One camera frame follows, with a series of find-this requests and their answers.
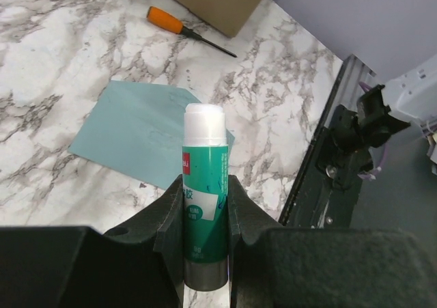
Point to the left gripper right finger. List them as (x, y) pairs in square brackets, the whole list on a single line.
[(276, 266)]

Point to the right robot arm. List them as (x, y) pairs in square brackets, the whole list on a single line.
[(370, 113)]

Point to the green glue stick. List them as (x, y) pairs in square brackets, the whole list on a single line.
[(205, 190)]

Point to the teal envelope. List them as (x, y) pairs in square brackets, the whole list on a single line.
[(136, 129)]

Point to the orange handled screwdriver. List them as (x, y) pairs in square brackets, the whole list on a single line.
[(170, 23)]

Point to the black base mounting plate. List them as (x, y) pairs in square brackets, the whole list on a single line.
[(323, 194)]

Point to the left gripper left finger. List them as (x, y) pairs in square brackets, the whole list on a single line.
[(138, 263)]

